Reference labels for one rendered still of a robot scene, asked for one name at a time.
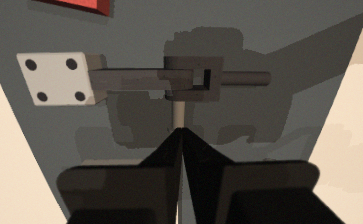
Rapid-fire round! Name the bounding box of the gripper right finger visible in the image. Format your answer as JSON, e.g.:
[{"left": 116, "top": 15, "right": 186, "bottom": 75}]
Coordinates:
[{"left": 182, "top": 127, "right": 320, "bottom": 224}]

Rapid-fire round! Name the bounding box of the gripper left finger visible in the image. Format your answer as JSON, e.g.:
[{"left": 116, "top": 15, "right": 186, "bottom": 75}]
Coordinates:
[{"left": 56, "top": 128, "right": 183, "bottom": 224}]

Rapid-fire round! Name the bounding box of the beige block with dark holes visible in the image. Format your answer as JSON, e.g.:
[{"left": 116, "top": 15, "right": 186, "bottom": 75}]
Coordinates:
[{"left": 17, "top": 52, "right": 108, "bottom": 106}]

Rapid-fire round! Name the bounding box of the red rectangular block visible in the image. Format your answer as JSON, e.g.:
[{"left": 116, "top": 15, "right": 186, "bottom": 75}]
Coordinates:
[{"left": 34, "top": 0, "right": 110, "bottom": 17}]

